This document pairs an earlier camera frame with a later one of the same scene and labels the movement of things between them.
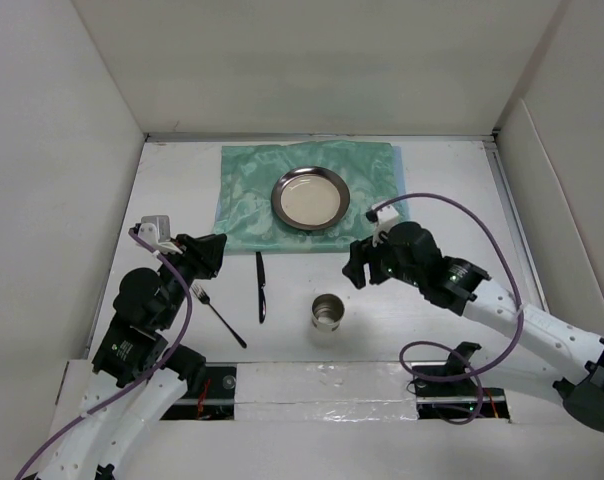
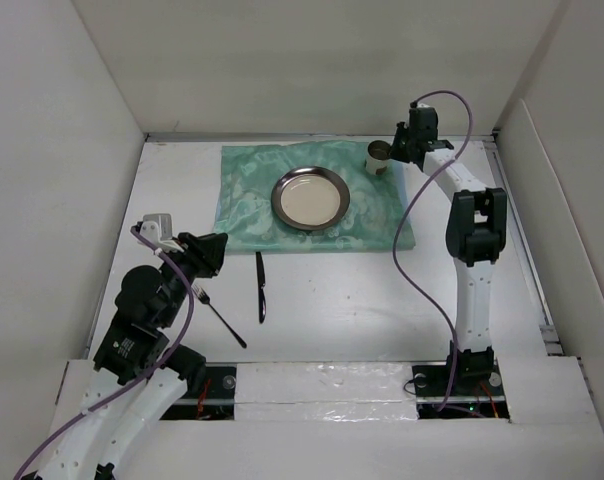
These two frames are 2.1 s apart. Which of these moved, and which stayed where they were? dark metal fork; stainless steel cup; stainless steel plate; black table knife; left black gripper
Moved: stainless steel cup
Stayed: stainless steel plate; left black gripper; dark metal fork; black table knife
